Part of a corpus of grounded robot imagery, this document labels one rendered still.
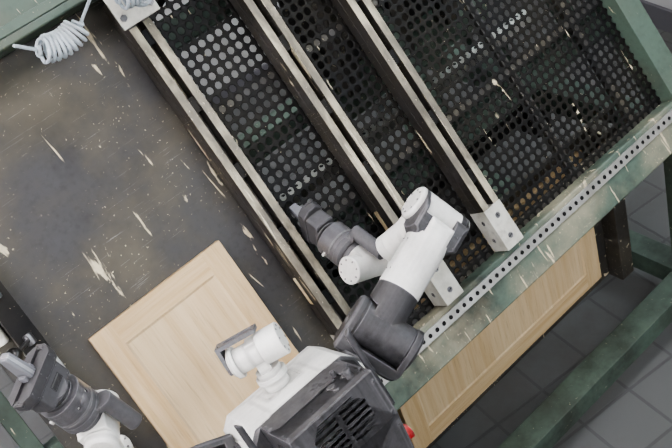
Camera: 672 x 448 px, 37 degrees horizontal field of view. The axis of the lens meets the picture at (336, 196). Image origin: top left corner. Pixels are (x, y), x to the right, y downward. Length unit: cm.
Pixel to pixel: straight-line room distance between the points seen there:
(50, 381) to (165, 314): 54
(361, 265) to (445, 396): 96
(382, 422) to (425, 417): 125
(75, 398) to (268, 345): 36
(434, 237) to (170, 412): 75
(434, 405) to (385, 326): 113
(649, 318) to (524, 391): 49
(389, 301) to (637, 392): 165
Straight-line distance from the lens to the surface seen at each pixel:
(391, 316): 197
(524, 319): 324
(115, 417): 193
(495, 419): 348
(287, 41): 245
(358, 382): 179
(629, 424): 342
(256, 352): 189
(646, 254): 367
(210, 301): 237
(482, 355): 315
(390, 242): 219
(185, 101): 233
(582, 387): 329
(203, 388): 237
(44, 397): 185
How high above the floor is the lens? 273
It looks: 37 degrees down
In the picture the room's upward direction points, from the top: 20 degrees counter-clockwise
